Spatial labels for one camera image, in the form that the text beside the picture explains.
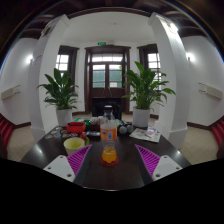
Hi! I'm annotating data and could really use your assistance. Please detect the dark-framed window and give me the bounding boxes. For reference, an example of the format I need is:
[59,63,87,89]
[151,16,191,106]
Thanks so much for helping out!
[137,43,164,81]
[55,45,80,84]

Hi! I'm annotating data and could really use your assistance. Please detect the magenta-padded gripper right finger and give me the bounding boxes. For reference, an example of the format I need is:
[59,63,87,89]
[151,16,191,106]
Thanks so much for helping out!
[133,143,183,186]

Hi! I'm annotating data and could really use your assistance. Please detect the printed paper leaflet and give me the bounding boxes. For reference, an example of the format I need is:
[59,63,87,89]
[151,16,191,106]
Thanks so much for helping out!
[128,126,162,144]

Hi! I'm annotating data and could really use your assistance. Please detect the pale yellow cup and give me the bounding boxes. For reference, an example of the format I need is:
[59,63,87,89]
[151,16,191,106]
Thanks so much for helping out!
[63,136,90,156]

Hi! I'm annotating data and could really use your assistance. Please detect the box of small jars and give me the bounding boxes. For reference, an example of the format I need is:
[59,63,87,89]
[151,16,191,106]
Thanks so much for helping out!
[89,116,103,132]

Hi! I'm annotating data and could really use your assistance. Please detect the dark wooden double door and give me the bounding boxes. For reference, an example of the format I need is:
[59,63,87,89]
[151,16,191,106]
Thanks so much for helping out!
[84,45,132,114]

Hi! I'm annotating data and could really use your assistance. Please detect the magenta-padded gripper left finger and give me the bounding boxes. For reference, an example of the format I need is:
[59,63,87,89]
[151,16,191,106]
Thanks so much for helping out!
[43,144,94,188]

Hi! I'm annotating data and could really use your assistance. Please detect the red plastic box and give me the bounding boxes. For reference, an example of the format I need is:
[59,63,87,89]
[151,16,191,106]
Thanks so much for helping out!
[65,121,87,134]

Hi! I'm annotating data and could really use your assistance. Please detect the potted plant in white pot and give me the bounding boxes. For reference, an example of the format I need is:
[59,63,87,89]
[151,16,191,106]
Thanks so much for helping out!
[122,60,177,129]
[36,68,80,128]

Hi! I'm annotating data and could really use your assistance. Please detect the black chair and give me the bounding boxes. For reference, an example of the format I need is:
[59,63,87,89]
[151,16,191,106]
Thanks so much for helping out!
[92,97,123,121]

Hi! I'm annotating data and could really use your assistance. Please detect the orange drink plastic bottle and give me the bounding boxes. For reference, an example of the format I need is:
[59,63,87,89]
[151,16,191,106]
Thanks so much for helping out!
[99,104,119,164]

